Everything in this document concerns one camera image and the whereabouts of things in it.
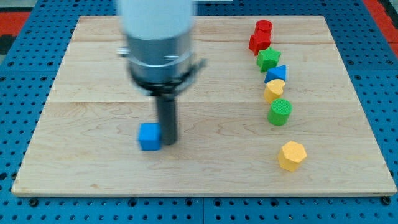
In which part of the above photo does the blue cube block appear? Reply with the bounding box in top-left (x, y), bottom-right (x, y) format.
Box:
top-left (137, 123), bottom-right (161, 151)

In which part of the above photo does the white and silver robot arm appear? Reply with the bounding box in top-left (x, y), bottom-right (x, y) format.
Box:
top-left (116, 0), bottom-right (206, 97)

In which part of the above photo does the blue triangle block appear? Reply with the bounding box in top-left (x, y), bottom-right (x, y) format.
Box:
top-left (264, 65), bottom-right (287, 83)

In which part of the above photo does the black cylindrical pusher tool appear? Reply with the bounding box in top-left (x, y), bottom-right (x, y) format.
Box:
top-left (155, 96), bottom-right (178, 145)

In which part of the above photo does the yellow heart block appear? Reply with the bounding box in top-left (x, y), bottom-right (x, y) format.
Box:
top-left (264, 79), bottom-right (285, 103)

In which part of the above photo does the green cylinder block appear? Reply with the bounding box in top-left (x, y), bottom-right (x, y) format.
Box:
top-left (267, 98), bottom-right (293, 126)

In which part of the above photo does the green star block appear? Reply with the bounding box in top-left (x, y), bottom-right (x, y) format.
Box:
top-left (256, 47), bottom-right (281, 73)

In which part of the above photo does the red star block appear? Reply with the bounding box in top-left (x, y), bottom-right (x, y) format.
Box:
top-left (248, 31), bottom-right (271, 56)

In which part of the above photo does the yellow hexagon block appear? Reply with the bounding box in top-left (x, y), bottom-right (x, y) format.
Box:
top-left (277, 141), bottom-right (307, 172)

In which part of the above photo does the red cylinder block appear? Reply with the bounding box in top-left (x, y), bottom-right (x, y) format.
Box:
top-left (254, 19), bottom-right (273, 34)

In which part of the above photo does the wooden board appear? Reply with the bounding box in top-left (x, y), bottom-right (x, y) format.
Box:
top-left (12, 16), bottom-right (397, 197)

